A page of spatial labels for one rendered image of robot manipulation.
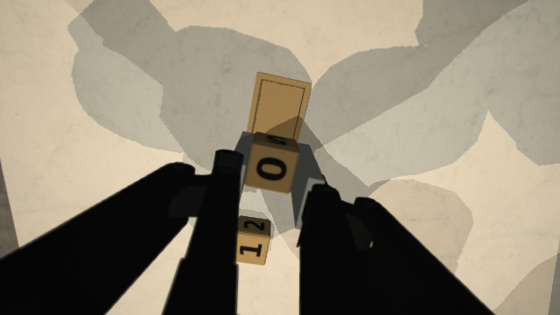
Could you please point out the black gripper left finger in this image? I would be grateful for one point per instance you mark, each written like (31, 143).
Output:
(86, 264)

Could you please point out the tan cube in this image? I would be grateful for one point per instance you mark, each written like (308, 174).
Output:
(253, 240)
(272, 163)

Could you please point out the brown rectangular tray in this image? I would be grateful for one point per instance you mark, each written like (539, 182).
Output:
(278, 106)

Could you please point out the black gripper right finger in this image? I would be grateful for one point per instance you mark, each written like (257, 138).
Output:
(332, 280)

